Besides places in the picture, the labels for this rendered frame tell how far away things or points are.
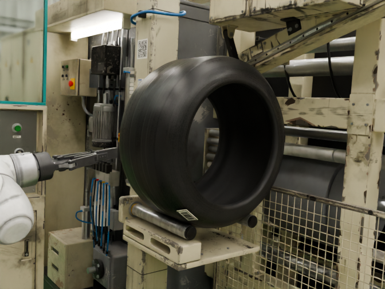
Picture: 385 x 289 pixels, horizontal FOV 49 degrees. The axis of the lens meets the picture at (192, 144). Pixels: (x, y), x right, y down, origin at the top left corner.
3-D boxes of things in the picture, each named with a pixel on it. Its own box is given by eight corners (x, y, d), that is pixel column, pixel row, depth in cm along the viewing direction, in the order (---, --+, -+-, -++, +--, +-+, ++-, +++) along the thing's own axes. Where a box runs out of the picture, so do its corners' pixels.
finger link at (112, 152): (93, 151, 120) (94, 151, 119) (116, 147, 124) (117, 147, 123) (94, 161, 120) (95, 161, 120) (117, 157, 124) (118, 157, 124)
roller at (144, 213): (128, 209, 158) (136, 200, 160) (134, 217, 161) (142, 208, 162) (183, 234, 131) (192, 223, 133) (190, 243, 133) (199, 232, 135)
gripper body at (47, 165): (38, 155, 106) (73, 149, 111) (27, 151, 113) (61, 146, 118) (41, 184, 107) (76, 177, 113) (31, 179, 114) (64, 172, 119)
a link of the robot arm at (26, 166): (4, 152, 109) (27, 148, 113) (9, 186, 111) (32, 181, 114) (14, 156, 102) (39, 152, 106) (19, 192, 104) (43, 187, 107)
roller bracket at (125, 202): (117, 222, 159) (118, 196, 158) (199, 210, 184) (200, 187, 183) (122, 223, 156) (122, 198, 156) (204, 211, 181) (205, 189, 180)
